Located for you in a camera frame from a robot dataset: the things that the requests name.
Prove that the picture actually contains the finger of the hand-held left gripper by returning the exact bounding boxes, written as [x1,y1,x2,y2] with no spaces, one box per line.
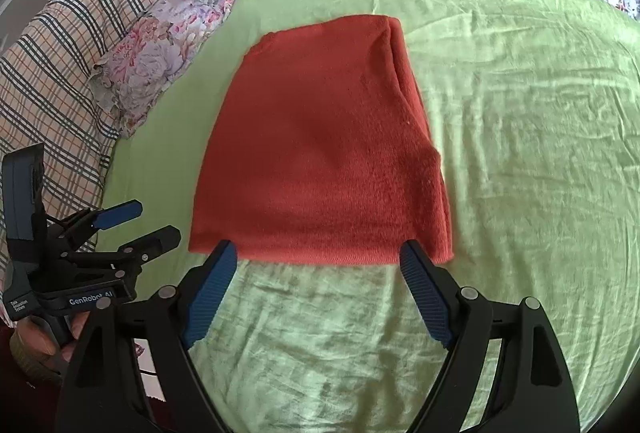
[75,225,182,275]
[50,199,145,245]

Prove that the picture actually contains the person's left hand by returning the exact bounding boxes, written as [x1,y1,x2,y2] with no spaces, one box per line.
[12,310,93,376]

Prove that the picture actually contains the light green bed sheet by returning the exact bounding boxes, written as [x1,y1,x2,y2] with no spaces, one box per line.
[95,0,640,433]

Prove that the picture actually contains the orange knit sweater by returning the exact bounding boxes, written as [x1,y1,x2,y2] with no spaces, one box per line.
[187,13,456,266]

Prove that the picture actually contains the pink floral pillow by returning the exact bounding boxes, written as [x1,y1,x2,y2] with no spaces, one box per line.
[90,0,236,140]

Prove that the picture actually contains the plaid blanket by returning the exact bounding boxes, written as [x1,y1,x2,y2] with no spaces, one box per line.
[0,0,182,234]

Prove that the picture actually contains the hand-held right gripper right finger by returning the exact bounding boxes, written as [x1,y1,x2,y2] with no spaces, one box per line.
[399,240,582,433]

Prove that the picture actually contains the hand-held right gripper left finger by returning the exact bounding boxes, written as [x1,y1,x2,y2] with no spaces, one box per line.
[55,240,238,433]

